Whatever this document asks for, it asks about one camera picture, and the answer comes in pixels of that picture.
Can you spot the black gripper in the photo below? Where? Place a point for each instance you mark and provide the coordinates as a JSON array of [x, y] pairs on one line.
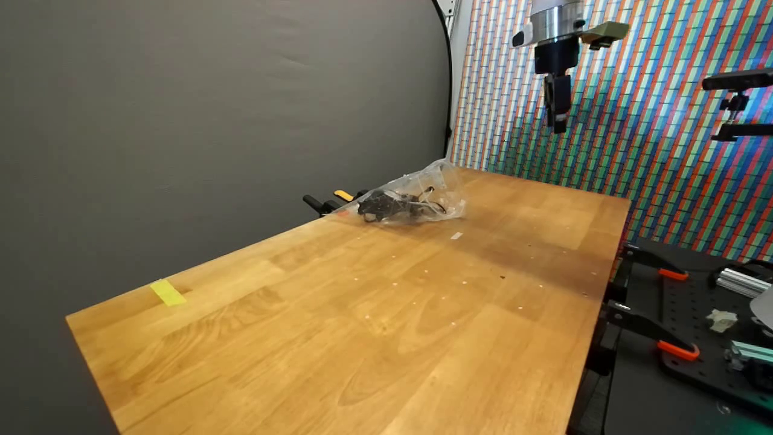
[[555, 56]]

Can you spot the clear plastic bag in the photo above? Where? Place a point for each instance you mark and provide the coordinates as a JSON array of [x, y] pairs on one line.
[[425, 188]]

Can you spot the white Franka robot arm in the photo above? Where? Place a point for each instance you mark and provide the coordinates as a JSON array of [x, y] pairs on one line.
[[554, 16]]

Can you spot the black and yellow clamp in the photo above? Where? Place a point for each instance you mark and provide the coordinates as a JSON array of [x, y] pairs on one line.
[[326, 203]]

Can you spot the black perforated board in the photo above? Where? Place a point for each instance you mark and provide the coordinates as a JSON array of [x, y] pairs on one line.
[[691, 317]]

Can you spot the silver aluminium profile piece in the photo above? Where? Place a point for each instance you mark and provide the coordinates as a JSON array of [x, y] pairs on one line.
[[743, 282]]

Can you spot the white crumpled wad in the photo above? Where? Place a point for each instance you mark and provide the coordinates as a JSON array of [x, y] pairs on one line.
[[723, 321]]

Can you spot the grey round plate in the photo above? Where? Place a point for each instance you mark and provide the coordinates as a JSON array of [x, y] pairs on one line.
[[763, 310]]

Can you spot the teal tinted aluminium profile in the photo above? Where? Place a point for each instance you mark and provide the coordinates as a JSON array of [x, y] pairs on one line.
[[752, 351]]

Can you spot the yellow tape strip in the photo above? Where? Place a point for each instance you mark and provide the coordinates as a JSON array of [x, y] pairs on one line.
[[166, 293]]

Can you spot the tan wrist camera box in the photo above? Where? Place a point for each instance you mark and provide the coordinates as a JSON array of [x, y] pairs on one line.
[[604, 33]]

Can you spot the white backdrop frame pole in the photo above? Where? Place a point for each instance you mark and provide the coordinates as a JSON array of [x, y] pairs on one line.
[[460, 74]]

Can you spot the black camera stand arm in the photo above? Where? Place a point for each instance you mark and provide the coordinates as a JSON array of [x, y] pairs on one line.
[[737, 89]]

